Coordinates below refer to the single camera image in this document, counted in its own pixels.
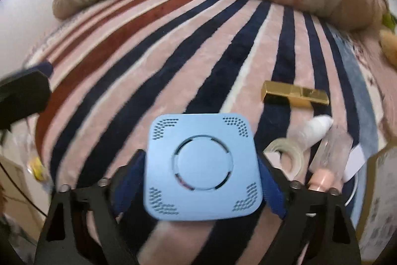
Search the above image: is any striped bed blanket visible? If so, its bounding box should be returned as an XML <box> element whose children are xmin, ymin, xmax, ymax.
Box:
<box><xmin>23</xmin><ymin>0</ymin><xmax>388</xmax><ymax>265</ymax></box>

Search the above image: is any light blue square device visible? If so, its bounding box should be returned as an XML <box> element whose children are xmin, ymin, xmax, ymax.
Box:
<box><xmin>143</xmin><ymin>114</ymin><xmax>263</xmax><ymax>221</ymax></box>

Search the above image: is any tan plush toy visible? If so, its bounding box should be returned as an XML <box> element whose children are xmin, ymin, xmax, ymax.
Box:
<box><xmin>380</xmin><ymin>30</ymin><xmax>397</xmax><ymax>68</ymax></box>

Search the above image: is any gold rectangular box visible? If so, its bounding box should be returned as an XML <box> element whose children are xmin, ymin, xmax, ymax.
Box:
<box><xmin>261</xmin><ymin>81</ymin><xmax>330</xmax><ymax>107</ymax></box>

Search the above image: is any clear tape roll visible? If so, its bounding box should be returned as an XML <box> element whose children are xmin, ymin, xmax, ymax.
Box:
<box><xmin>263</xmin><ymin>138</ymin><xmax>306</xmax><ymax>182</ymax></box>

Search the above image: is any cardboard box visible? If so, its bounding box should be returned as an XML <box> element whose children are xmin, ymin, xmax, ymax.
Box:
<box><xmin>356</xmin><ymin>144</ymin><xmax>396</xmax><ymax>264</ymax></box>

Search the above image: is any white small tube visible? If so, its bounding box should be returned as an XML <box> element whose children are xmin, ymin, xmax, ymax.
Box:
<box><xmin>287</xmin><ymin>115</ymin><xmax>334</xmax><ymax>151</ymax></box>

